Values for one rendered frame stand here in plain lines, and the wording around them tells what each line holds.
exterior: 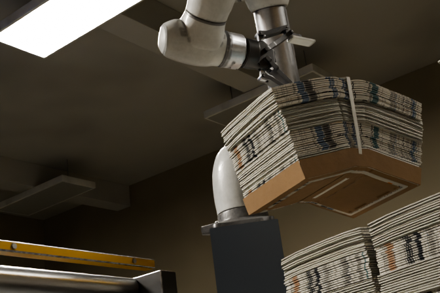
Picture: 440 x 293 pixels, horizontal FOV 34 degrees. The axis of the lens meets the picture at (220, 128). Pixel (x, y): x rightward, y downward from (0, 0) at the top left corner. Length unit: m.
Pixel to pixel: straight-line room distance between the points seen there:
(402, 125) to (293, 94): 0.29
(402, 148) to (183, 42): 0.57
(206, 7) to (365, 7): 5.96
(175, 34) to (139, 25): 4.86
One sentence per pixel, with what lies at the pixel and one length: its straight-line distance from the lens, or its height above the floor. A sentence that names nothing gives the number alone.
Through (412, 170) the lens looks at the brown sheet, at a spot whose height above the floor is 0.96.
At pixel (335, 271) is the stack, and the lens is 1.63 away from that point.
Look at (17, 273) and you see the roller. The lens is 1.42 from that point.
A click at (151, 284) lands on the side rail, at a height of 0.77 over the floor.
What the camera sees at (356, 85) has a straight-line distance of 1.73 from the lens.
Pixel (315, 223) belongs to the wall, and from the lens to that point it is 9.43.
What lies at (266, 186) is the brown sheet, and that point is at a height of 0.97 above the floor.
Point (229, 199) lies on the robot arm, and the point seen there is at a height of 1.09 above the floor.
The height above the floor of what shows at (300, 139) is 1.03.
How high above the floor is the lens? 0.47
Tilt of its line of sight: 22 degrees up
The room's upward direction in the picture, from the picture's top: 8 degrees counter-clockwise
